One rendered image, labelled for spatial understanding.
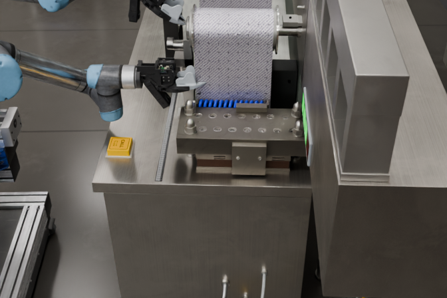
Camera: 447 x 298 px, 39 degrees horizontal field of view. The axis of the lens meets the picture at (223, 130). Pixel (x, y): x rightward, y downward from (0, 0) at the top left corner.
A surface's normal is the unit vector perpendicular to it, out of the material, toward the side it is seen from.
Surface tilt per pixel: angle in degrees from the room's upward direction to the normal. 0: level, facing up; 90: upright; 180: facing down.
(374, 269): 90
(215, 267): 90
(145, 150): 0
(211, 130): 0
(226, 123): 0
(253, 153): 90
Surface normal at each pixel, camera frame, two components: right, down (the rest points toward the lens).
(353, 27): 0.00, -0.79
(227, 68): -0.04, 0.61
